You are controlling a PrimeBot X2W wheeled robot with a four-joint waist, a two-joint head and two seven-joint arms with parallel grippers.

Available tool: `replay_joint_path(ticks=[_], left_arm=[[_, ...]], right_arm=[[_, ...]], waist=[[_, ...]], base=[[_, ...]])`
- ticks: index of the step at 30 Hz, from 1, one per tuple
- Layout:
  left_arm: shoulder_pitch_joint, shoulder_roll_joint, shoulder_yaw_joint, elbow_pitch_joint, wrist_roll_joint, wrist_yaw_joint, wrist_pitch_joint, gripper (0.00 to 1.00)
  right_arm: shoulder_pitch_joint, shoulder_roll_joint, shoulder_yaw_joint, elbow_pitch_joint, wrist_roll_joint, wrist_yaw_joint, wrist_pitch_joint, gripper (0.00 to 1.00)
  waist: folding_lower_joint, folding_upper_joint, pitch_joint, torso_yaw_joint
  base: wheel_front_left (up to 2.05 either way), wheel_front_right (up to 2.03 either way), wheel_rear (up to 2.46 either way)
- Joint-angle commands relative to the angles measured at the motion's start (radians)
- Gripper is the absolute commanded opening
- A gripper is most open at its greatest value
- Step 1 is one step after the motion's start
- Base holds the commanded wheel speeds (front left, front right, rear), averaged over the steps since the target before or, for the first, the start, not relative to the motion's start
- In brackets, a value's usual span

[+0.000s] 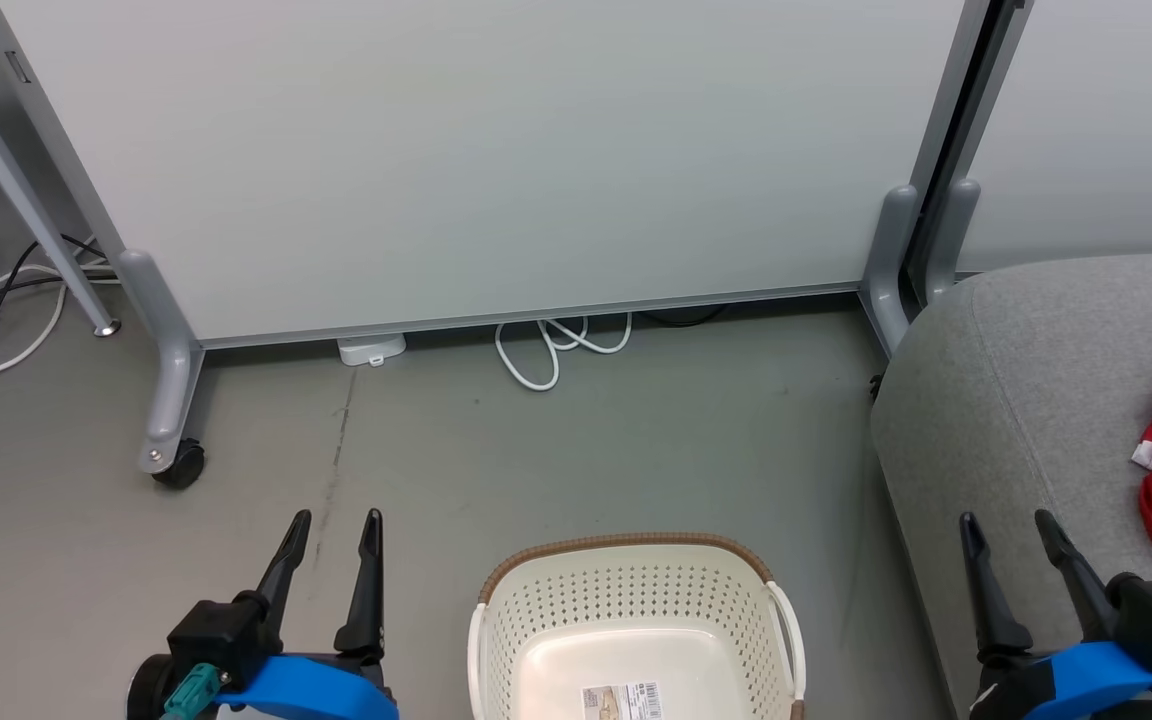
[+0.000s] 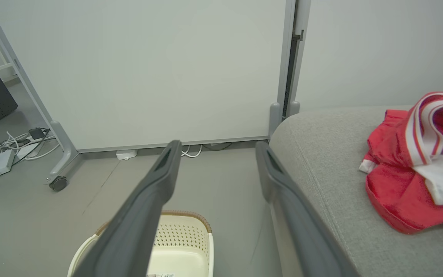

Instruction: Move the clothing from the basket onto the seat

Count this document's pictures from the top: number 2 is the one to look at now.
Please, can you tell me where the white looped cable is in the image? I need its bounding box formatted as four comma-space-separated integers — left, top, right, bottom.
181, 144, 203, 158

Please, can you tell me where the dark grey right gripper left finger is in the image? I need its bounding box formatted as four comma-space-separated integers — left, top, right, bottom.
72, 140, 182, 277

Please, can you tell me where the light grey fabric sofa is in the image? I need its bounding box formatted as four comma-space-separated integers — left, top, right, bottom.
269, 105, 443, 277

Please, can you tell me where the red garment with white trim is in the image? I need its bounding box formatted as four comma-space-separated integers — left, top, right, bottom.
359, 92, 443, 244

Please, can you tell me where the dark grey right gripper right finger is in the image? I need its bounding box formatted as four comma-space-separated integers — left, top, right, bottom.
255, 140, 360, 277

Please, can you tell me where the white partition panel grey frame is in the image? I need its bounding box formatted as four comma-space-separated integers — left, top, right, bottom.
286, 0, 443, 118

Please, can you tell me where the wide white partition panel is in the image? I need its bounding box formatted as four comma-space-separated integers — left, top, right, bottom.
0, 0, 296, 186

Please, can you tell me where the dark cable under partition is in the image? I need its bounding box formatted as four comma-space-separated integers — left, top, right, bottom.
202, 142, 233, 151

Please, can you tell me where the cream perforated laundry basket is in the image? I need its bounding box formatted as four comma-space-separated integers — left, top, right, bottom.
67, 210, 214, 277

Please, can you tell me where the white cable bundle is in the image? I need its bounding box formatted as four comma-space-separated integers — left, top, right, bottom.
0, 131, 61, 161

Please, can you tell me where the black caster wheel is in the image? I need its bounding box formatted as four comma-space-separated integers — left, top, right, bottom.
48, 176, 68, 192

